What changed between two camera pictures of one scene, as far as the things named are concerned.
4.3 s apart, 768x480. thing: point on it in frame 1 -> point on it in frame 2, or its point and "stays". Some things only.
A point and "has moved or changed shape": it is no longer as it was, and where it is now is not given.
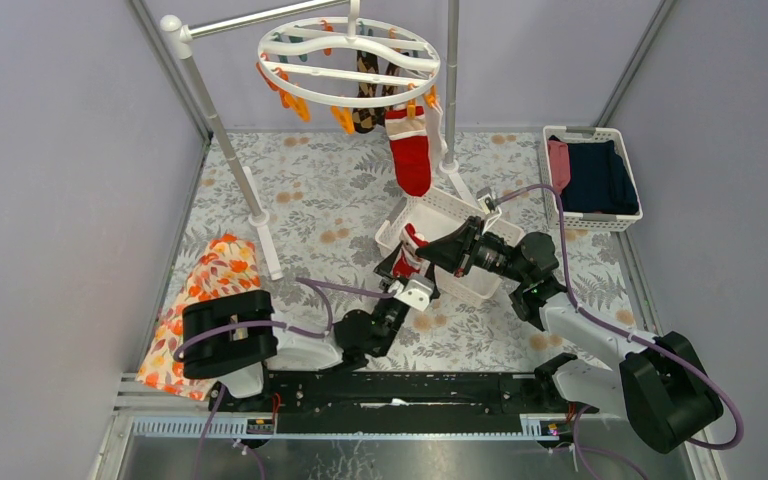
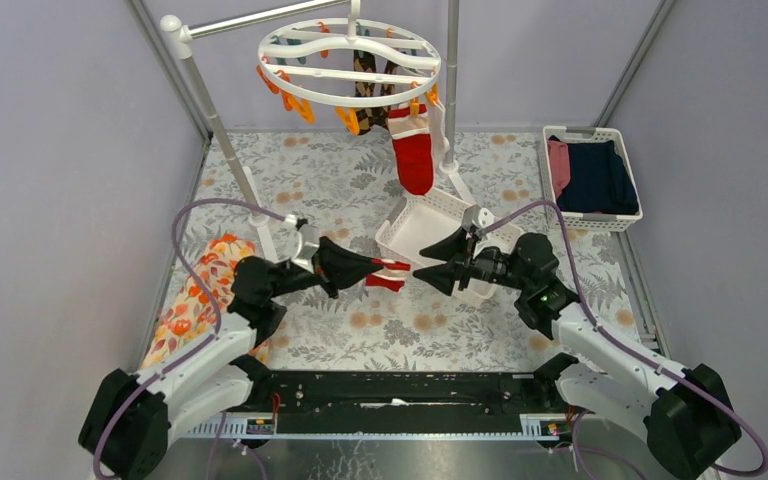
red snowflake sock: x=410 y=150 stays
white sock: x=438 y=149 stays
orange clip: x=296 y=103 stays
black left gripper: x=398 y=278 -> x=325 y=266
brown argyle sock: x=391 y=69 stays
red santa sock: x=408 y=263 has moved or changed shape
